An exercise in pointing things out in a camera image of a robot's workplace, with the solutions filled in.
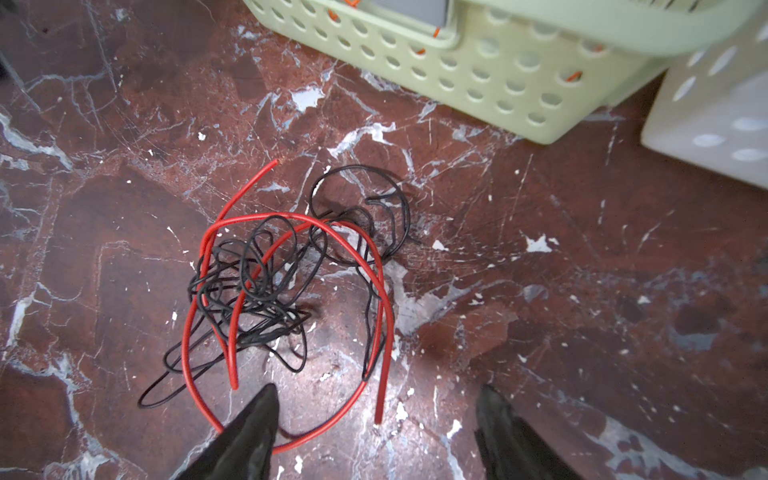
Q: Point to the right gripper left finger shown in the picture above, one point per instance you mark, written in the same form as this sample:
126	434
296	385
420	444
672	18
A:
243	450

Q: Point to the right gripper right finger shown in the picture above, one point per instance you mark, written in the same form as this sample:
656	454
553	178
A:
509	447

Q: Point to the middle green perforated basket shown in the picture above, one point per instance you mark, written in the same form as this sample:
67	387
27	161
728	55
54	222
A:
533	68

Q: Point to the white perforated basket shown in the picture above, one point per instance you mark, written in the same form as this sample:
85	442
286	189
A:
711	109

